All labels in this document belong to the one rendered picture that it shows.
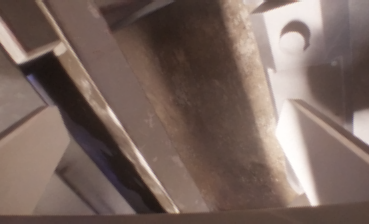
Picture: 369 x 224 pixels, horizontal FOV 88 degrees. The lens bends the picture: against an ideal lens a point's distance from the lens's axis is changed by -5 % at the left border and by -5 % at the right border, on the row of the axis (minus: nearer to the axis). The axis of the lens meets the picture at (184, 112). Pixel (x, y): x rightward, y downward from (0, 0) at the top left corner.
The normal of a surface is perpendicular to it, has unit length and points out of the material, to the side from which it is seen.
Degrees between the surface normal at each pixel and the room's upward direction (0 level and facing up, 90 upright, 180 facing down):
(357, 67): 0
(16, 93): 90
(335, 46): 45
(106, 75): 90
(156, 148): 90
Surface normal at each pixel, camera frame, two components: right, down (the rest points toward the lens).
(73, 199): 0.77, -0.04
